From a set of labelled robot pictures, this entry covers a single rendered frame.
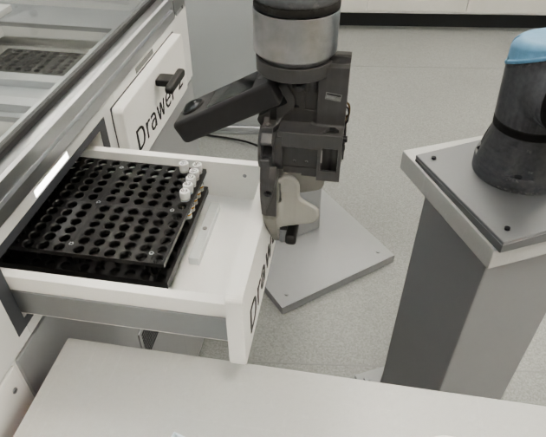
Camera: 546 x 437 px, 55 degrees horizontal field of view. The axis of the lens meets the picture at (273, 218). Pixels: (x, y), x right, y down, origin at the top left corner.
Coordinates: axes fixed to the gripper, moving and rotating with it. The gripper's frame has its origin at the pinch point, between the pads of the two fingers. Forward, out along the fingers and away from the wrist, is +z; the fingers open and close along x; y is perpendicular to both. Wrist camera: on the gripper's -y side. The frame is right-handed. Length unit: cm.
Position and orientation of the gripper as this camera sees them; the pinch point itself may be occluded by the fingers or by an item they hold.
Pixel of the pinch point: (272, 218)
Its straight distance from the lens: 61.1
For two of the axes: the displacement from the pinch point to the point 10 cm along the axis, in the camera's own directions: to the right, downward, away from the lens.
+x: 1.6, -6.4, 7.5
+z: 0.0, 7.6, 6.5
